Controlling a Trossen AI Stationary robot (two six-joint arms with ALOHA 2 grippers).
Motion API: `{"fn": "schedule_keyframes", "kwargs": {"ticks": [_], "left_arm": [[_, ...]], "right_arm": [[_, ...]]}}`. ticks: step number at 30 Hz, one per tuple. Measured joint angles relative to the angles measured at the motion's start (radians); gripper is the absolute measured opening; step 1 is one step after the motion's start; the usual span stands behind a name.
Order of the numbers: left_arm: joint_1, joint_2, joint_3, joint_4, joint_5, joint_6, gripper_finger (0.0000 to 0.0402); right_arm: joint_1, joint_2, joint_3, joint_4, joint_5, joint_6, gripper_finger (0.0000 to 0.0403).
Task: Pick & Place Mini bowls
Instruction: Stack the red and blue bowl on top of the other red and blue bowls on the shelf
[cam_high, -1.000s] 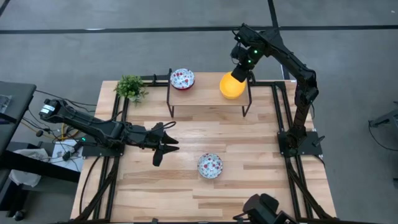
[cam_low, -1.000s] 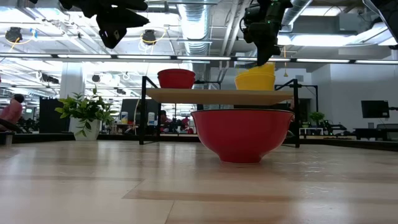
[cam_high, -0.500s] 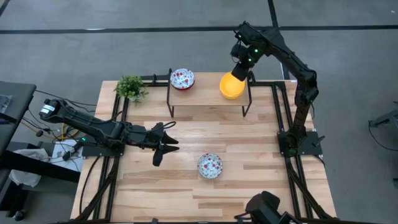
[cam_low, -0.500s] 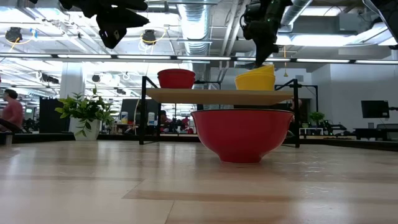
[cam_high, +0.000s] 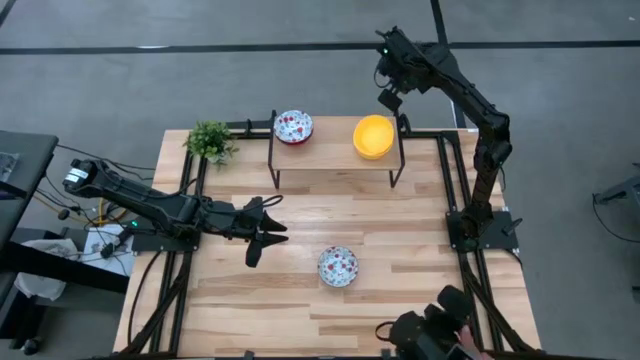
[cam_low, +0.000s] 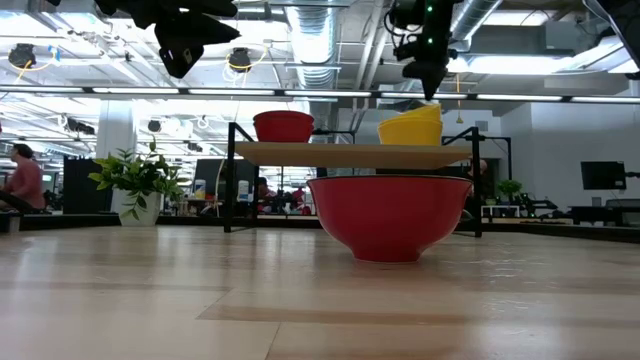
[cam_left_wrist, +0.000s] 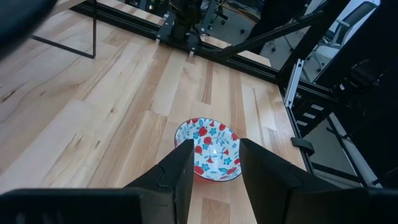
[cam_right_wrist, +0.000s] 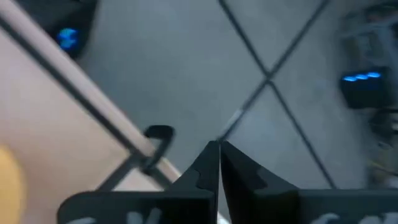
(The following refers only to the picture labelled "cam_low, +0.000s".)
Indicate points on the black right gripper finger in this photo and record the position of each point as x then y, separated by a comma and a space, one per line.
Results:
431, 75

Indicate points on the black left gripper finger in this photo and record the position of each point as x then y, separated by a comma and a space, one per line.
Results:
180, 60
195, 32

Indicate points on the yellow mini bowl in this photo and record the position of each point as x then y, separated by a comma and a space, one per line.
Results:
410, 135
425, 112

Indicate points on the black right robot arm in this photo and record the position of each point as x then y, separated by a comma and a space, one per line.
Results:
625, 20

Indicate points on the black background robot arm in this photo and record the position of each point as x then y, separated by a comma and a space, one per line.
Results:
530, 202

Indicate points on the black ceiling device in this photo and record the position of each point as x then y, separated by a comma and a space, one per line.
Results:
240, 60
22, 55

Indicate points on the long ceiling light strip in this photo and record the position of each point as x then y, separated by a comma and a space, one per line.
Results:
135, 90

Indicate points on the person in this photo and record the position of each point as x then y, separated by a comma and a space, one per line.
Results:
482, 167
27, 185
263, 192
300, 197

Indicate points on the large dark screen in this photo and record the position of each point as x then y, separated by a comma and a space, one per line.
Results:
210, 175

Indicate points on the small green potted plant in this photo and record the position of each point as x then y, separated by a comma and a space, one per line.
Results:
509, 187

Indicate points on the green plant white pot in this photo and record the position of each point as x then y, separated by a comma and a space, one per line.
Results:
135, 205

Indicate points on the black partition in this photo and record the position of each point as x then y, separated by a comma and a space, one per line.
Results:
80, 190

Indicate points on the black computer monitor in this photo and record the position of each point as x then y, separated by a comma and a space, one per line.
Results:
602, 175

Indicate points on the black desk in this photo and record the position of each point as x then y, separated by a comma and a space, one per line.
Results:
600, 212

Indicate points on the silver ribbed ventilation duct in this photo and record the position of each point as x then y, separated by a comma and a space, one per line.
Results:
472, 17
315, 40

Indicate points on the wooden shelf black frame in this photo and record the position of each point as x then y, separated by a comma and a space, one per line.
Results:
325, 155

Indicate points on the black table edge rail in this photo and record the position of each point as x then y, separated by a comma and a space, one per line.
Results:
190, 220

